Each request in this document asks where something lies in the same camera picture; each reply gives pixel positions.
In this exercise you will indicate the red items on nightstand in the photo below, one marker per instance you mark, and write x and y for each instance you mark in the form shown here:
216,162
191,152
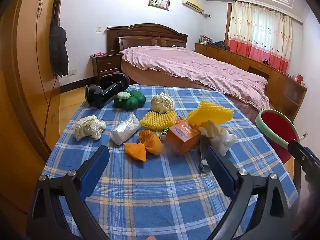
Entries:
98,54

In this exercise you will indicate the red bin with green rim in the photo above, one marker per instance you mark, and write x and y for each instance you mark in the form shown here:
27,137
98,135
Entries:
277,127

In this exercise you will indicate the white plastic bag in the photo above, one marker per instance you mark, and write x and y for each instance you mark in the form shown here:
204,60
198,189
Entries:
222,140

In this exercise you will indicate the small black red object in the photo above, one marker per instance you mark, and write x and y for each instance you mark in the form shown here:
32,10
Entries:
265,62

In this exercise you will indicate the pink checked blanket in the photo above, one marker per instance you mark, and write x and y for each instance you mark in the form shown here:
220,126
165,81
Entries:
190,67

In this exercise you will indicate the cream and red curtain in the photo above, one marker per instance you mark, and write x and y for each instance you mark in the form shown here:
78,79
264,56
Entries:
260,30

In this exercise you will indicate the white tissue packet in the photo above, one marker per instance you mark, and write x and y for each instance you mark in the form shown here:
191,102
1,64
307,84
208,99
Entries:
123,131

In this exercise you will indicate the low wooden cabinet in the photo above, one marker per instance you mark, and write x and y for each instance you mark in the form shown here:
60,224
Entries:
240,58

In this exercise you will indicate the silver metal clip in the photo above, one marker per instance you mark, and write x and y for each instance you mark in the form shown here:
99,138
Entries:
203,152

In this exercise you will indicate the orange cardboard box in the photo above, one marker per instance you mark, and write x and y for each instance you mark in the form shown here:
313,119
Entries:
182,140

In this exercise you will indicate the wooden wardrobe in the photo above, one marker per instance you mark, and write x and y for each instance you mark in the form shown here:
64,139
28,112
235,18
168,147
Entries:
27,67

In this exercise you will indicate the black suction phone mount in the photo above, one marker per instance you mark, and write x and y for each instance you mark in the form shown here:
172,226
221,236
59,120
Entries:
107,93

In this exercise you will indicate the small white green plastic piece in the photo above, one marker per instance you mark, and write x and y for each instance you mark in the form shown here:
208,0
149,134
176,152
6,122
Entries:
163,134

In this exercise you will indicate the orange snack wrapper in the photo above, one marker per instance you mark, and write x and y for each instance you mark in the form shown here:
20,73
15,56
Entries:
180,120

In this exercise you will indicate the small red box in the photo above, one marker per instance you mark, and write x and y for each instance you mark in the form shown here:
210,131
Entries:
300,78

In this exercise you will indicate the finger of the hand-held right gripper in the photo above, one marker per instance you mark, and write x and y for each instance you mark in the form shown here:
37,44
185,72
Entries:
302,155

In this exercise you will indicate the orange plastic bag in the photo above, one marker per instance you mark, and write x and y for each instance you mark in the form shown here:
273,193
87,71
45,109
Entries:
150,142

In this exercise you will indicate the small yellow foam net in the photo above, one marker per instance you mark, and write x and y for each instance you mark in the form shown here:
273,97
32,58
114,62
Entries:
156,121

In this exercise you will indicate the blue plaid tablecloth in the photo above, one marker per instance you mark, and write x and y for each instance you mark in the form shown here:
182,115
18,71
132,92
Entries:
150,192

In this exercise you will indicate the white paper ball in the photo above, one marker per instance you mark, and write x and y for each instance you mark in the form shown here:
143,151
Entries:
88,127

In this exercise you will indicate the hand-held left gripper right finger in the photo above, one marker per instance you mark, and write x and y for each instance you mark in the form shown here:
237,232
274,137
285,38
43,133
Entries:
220,170

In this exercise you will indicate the large yellow foam net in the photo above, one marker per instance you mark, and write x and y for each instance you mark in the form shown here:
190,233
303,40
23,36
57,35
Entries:
210,112

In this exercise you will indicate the white wall outlet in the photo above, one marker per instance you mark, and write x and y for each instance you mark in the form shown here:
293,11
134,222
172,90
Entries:
304,136
72,72

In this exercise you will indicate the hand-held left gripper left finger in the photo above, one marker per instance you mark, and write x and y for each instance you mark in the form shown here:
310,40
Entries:
93,171

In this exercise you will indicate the green clover-shaped toy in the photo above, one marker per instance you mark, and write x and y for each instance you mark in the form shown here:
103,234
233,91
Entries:
130,102

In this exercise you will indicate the cream paper ball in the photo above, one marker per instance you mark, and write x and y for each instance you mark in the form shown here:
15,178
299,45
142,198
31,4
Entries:
162,102

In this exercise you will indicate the black hanging jacket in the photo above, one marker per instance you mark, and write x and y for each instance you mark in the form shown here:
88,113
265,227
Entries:
58,50

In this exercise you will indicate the wall air conditioner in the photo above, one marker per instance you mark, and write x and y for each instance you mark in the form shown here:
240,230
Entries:
192,3

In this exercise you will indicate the dark wooden bed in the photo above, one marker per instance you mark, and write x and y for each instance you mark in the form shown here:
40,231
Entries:
140,33

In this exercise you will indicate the dark pile of clothes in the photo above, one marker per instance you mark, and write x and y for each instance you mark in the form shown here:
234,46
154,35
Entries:
220,45

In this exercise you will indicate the dark wooden nightstand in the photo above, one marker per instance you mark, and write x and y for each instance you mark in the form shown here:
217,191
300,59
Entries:
107,65

